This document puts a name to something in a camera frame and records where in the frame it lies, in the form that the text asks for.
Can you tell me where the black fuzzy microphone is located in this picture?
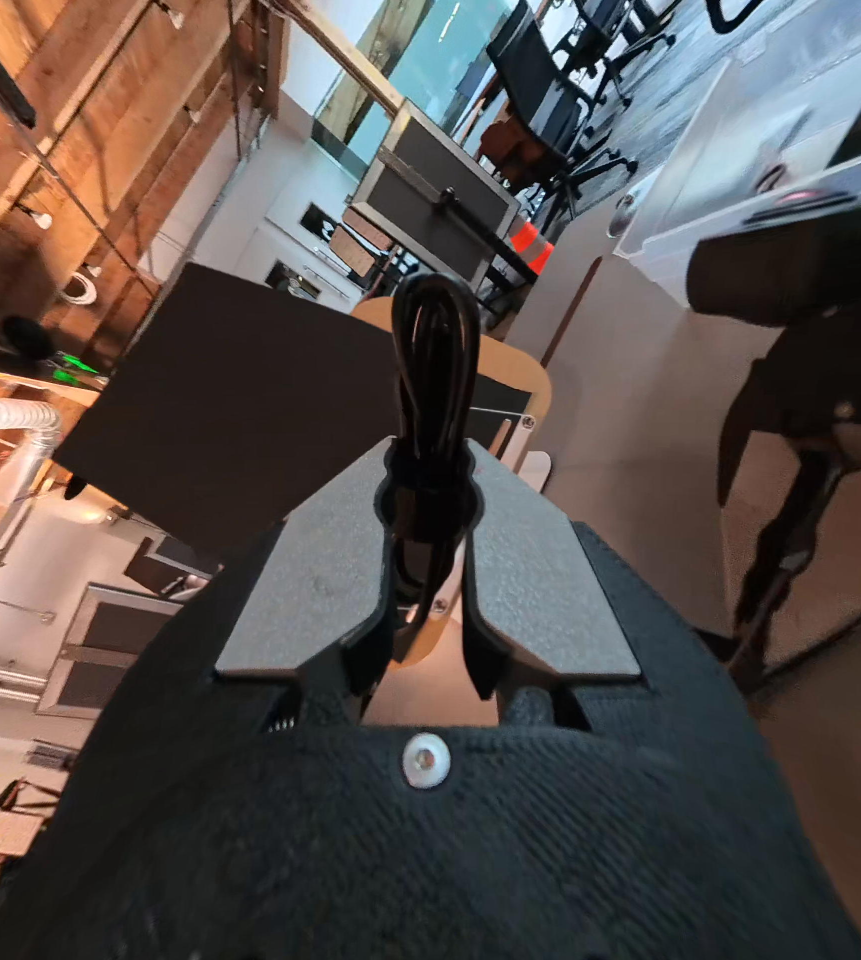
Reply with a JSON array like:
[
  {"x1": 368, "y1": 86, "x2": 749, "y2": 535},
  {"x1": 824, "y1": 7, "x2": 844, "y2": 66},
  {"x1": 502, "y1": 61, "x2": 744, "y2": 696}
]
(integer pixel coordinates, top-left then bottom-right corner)
[{"x1": 0, "y1": 315, "x2": 54, "y2": 359}]

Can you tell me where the silver ventilation duct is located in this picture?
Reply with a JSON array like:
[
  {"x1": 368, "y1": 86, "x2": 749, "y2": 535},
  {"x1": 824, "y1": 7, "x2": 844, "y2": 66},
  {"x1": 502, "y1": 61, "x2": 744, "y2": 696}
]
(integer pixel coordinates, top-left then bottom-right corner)
[{"x1": 0, "y1": 396, "x2": 64, "y2": 541}]

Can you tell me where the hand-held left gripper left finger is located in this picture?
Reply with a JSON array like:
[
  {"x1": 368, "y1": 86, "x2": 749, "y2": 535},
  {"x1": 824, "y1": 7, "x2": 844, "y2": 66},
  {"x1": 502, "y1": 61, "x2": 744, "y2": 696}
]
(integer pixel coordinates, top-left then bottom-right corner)
[{"x1": 214, "y1": 437, "x2": 402, "y2": 695}]

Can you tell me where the orange safety cone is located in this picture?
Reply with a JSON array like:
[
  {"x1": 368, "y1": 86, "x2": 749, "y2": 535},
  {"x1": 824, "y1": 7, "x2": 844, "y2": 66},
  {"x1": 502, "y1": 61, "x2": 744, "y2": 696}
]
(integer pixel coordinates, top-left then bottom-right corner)
[{"x1": 509, "y1": 221, "x2": 556, "y2": 276}]

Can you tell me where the black office chair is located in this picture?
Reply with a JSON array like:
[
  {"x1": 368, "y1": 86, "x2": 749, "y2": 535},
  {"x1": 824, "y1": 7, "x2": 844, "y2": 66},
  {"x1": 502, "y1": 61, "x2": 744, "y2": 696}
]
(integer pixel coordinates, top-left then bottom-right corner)
[
  {"x1": 475, "y1": 0, "x2": 638, "y2": 226},
  {"x1": 573, "y1": 0, "x2": 702, "y2": 106}
]

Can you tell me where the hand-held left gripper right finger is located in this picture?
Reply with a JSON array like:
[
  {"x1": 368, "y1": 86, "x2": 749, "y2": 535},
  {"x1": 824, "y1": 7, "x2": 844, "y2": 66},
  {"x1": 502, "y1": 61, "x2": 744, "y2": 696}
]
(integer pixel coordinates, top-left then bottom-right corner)
[{"x1": 462, "y1": 438, "x2": 642, "y2": 702}]

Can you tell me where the black flat panel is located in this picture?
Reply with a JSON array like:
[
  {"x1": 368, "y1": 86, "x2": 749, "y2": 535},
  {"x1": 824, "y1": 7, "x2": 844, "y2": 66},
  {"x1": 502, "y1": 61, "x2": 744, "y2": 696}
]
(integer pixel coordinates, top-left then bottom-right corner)
[{"x1": 51, "y1": 262, "x2": 535, "y2": 558}]

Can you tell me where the clear plastic container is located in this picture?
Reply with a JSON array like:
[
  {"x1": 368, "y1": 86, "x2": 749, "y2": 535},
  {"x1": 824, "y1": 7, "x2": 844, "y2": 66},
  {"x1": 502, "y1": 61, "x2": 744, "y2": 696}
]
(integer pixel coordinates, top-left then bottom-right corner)
[{"x1": 616, "y1": 0, "x2": 861, "y2": 301}]

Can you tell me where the grey framed dark panel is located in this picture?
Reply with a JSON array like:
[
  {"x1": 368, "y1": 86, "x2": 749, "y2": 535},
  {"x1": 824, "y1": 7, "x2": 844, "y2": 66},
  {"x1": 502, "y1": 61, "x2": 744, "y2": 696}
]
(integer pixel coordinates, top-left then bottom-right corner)
[
  {"x1": 36, "y1": 585, "x2": 186, "y2": 720},
  {"x1": 348, "y1": 97, "x2": 523, "y2": 301}
]

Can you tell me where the black usb cable bronze plug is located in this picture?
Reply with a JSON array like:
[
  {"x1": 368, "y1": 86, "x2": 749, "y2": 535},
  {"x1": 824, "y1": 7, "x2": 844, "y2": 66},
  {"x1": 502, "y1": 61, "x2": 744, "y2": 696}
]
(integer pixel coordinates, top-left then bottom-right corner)
[{"x1": 374, "y1": 271, "x2": 483, "y2": 624}]

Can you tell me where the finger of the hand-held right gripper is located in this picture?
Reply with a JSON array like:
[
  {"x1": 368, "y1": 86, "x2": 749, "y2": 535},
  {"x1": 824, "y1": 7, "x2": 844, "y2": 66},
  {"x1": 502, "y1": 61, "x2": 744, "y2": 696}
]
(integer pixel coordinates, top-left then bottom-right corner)
[
  {"x1": 747, "y1": 452, "x2": 849, "y2": 674},
  {"x1": 734, "y1": 448, "x2": 823, "y2": 648}
]

